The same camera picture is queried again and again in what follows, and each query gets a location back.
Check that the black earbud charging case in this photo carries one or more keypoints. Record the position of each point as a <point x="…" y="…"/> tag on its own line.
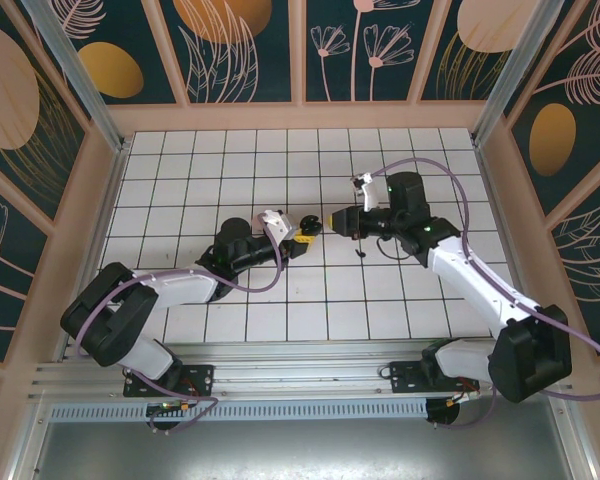
<point x="309" y="225"/>

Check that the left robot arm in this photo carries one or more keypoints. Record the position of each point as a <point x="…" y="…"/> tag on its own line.
<point x="110" y="315"/>

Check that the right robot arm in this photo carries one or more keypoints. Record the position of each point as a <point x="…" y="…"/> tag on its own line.
<point x="530" y="355"/>

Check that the grey metal sheet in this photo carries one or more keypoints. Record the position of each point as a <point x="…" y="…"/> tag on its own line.
<point x="300" y="450"/>

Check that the aluminium mounting rail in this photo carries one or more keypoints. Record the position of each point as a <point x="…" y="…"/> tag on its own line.
<point x="290" y="372"/>

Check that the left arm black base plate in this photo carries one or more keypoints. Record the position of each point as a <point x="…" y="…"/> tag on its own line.
<point x="200" y="380"/>

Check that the aluminium corner post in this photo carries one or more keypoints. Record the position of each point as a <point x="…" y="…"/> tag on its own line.
<point x="507" y="75"/>
<point x="82" y="75"/>

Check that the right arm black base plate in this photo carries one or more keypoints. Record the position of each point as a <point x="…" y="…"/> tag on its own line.
<point x="405" y="377"/>

